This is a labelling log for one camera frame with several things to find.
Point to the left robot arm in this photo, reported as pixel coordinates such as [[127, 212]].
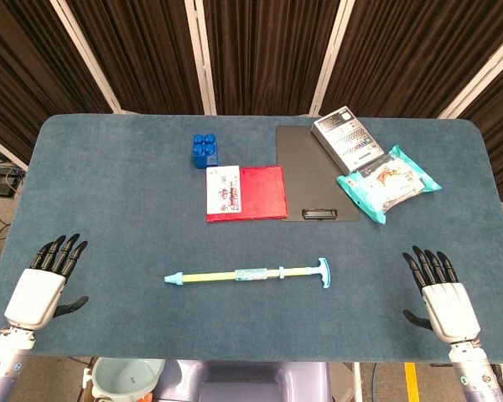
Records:
[[6, 364]]

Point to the blue felt table cover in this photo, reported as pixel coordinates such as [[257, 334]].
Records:
[[109, 201]]

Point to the white picture card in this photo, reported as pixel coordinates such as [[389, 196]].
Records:
[[223, 188]]

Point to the long syringe water toy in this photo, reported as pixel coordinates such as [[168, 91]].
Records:
[[323, 272]]

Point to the pale green plastic basin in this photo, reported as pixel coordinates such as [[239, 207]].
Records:
[[126, 379]]

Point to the lavender robot torso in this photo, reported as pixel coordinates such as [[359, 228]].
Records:
[[243, 381]]

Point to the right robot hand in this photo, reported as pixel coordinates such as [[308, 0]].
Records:
[[448, 305]]

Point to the white table leg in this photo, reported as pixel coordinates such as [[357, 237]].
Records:
[[357, 381]]

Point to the black clipboard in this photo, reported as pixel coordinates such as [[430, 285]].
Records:
[[306, 176]]

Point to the red notebook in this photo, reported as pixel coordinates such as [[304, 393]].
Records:
[[264, 192]]

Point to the blue toy building brick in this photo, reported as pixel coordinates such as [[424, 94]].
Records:
[[204, 157]]

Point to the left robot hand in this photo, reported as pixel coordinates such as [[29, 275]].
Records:
[[33, 293]]

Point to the grey printed box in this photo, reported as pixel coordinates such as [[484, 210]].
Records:
[[343, 134]]

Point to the teal snack packet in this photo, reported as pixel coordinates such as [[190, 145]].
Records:
[[390, 184]]

